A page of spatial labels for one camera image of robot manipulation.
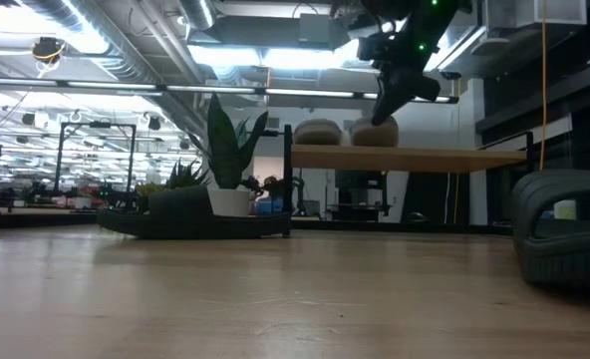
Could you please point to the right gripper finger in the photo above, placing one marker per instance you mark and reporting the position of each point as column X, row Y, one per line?
column 387, row 107

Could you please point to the grey slide sandal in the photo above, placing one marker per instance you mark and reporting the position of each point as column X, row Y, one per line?
column 370, row 137
column 317, row 133

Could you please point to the black slide sandal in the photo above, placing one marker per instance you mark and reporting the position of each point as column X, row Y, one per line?
column 185, row 222
column 564, row 261

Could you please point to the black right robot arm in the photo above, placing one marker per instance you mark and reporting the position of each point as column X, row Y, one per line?
column 424, row 25

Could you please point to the wooden shelf with black posts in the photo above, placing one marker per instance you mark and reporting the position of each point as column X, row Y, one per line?
column 399, row 158

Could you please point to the black background cart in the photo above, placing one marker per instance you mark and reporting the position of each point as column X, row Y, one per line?
column 357, row 209

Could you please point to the person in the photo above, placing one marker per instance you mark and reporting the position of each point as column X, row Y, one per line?
column 267, row 204

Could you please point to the snake plant in white pot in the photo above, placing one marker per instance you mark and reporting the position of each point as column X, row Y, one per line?
column 227, row 159

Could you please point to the overhead LED light bar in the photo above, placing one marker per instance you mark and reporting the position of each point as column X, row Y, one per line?
column 210, row 89

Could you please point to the pale green box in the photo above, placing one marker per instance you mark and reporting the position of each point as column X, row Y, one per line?
column 565, row 209

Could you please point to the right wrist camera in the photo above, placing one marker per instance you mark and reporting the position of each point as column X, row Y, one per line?
column 375, row 48

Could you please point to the black metal stand frame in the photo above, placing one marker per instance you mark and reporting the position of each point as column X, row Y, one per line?
column 60, row 154

